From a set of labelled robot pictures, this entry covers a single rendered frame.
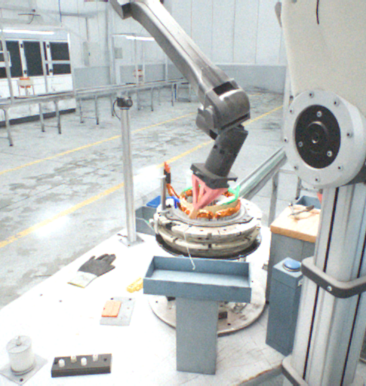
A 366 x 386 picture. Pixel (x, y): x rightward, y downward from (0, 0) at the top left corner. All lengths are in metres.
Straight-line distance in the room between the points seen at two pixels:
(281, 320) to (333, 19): 0.77
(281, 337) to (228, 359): 0.15
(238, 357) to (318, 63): 0.79
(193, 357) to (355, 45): 0.79
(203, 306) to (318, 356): 0.27
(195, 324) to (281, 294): 0.24
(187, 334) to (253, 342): 0.25
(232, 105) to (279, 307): 0.57
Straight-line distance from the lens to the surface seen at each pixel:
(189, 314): 0.93
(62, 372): 1.08
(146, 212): 1.81
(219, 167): 0.78
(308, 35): 0.57
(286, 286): 1.00
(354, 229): 0.67
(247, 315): 1.20
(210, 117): 0.72
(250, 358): 1.10
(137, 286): 1.33
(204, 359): 1.02
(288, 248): 1.17
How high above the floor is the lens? 1.55
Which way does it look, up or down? 21 degrees down
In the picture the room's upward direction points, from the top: straight up
